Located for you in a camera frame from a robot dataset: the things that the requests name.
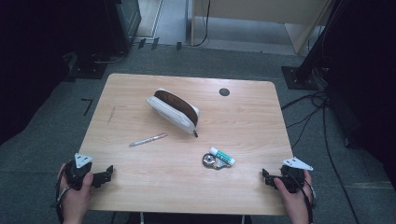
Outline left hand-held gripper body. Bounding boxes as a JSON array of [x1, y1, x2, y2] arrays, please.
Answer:
[[64, 152, 94, 191]]

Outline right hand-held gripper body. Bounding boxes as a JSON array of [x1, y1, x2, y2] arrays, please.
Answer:
[[279, 156, 314, 194]]

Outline white glue stick green label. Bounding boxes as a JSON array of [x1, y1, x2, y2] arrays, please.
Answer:
[[208, 147, 236, 166]]

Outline round grey tape roll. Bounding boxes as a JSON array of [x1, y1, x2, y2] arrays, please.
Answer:
[[201, 152, 233, 172]]

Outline white pencil case brown lining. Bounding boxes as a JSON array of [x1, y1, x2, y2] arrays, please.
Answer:
[[145, 87, 201, 139]]

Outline person's right hand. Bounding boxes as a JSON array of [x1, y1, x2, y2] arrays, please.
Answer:
[[273, 169, 315, 219]]

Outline person's left hand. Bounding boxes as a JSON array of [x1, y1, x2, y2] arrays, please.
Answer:
[[57, 162, 94, 219]]

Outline translucent white pen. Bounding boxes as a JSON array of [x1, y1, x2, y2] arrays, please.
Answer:
[[129, 133, 168, 147]]

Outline black metal stand with base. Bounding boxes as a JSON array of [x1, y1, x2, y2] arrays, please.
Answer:
[[281, 0, 347, 91]]

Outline dark cabinet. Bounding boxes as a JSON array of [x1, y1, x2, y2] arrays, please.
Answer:
[[104, 0, 143, 55]]

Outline beige wooden cabinet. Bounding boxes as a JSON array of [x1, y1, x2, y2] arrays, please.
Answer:
[[190, 0, 333, 56]]

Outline right hand-held gripper cable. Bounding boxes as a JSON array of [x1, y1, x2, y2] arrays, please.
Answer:
[[288, 172, 318, 224]]

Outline hand-held gripper cable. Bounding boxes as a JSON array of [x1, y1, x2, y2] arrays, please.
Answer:
[[288, 172, 318, 224], [50, 166, 76, 224]]

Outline left hand-held gripper cable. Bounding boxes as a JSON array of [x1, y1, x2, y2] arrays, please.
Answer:
[[50, 166, 76, 224]]

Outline black floor cable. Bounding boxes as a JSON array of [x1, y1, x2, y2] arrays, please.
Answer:
[[285, 104, 326, 149], [321, 104, 361, 224], [280, 91, 328, 112]]

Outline black stand base plate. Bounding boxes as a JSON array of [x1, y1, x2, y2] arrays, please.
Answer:
[[66, 52, 109, 80]]

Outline black hanging cable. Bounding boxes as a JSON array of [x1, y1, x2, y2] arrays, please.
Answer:
[[191, 0, 211, 49]]

